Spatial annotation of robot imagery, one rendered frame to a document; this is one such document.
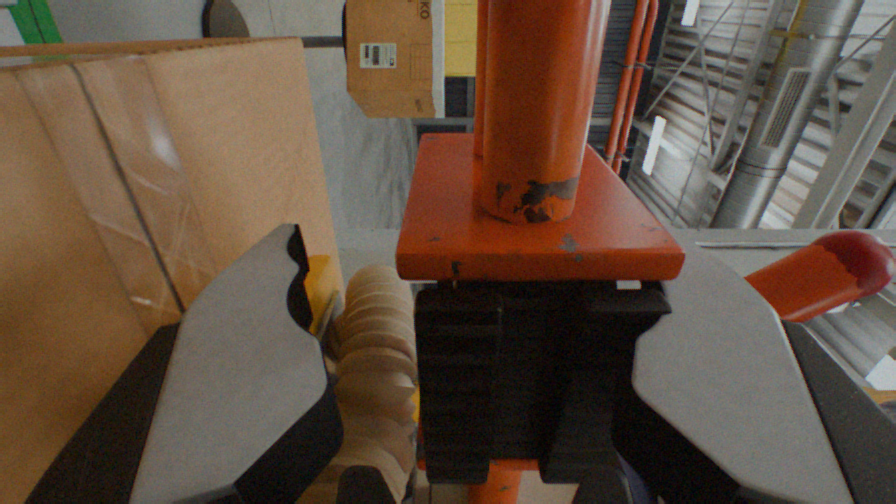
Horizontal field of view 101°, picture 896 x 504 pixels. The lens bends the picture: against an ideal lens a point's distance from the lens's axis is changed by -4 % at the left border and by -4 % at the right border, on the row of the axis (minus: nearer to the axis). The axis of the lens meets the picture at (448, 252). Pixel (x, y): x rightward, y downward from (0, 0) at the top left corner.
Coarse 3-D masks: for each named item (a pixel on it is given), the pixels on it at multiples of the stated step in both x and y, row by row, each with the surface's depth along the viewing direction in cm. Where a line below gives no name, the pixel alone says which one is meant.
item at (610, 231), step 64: (448, 192) 10; (448, 256) 8; (512, 256) 8; (576, 256) 8; (640, 256) 8; (448, 320) 7; (512, 320) 9; (576, 320) 8; (640, 320) 7; (448, 384) 8; (512, 384) 10; (576, 384) 8; (448, 448) 10; (512, 448) 11; (576, 448) 10
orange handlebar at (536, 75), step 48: (480, 0) 10; (528, 0) 6; (576, 0) 6; (480, 48) 11; (528, 48) 7; (576, 48) 7; (480, 96) 11; (528, 96) 7; (576, 96) 7; (480, 144) 12; (528, 144) 7; (576, 144) 8; (528, 192) 8; (576, 192) 9
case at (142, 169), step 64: (0, 64) 10; (64, 64) 11; (128, 64) 13; (192, 64) 16; (256, 64) 21; (0, 128) 9; (64, 128) 10; (128, 128) 13; (192, 128) 16; (256, 128) 21; (0, 192) 9; (64, 192) 10; (128, 192) 13; (192, 192) 16; (256, 192) 21; (320, 192) 32; (0, 256) 9; (64, 256) 10; (128, 256) 13; (192, 256) 16; (0, 320) 9; (64, 320) 10; (128, 320) 13; (0, 384) 9; (64, 384) 10; (0, 448) 9
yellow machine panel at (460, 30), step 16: (448, 0) 615; (464, 0) 615; (448, 16) 628; (464, 16) 627; (448, 32) 641; (464, 32) 640; (448, 48) 654; (464, 48) 654; (448, 64) 668; (464, 64) 668
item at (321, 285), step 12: (312, 264) 29; (324, 264) 29; (312, 276) 27; (324, 276) 28; (312, 288) 26; (324, 288) 28; (336, 288) 31; (312, 300) 26; (324, 300) 28; (336, 300) 29; (312, 312) 25; (324, 312) 28; (336, 312) 29; (312, 324) 25; (324, 324) 27; (324, 336) 26; (324, 348) 26; (336, 396) 29
